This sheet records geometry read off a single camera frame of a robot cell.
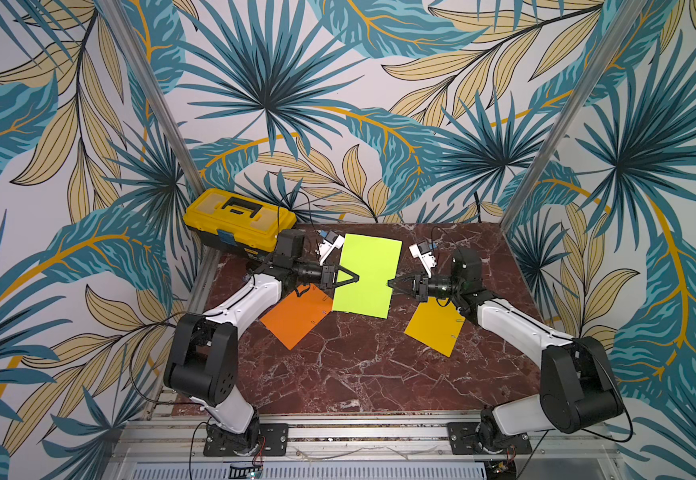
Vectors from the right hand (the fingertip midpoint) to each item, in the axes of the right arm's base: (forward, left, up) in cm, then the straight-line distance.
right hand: (391, 284), depth 78 cm
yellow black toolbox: (+26, +43, -3) cm, 50 cm away
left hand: (0, +10, +2) cm, 10 cm away
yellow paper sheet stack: (-3, -16, -20) cm, 26 cm away
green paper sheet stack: (+3, +4, +6) cm, 8 cm away
